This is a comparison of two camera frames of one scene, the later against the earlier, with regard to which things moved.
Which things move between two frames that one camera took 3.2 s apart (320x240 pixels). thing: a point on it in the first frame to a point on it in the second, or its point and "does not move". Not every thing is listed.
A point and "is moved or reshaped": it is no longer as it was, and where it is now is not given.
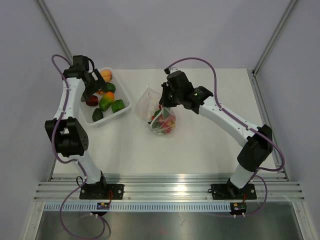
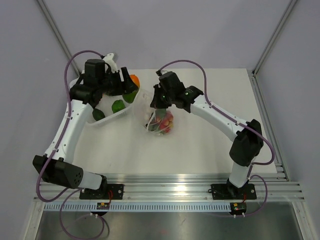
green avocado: x=97 y=115 does not move
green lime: x=109 y=87 is moved or reshaped
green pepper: x=117 y=105 does not move
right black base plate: x=230 y=191 does not move
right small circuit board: x=237 y=208 does not move
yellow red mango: x=107 y=99 to x=135 y=79
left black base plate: x=101 y=190 does not move
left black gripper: x=98 y=84 to x=127 y=82
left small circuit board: x=103 y=205 does not move
